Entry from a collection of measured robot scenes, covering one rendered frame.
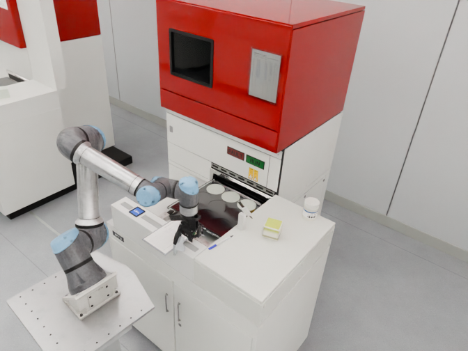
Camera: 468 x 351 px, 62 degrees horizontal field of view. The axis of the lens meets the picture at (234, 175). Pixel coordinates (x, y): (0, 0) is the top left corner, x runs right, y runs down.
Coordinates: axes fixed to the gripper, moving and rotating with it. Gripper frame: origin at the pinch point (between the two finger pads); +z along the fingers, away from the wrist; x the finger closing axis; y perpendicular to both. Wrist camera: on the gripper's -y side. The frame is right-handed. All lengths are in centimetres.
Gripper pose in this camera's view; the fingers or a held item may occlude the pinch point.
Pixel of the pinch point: (185, 246)
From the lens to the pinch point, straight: 176.1
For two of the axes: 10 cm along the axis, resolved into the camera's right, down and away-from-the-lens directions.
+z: -0.6, 8.4, 5.4
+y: 7.8, 3.7, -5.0
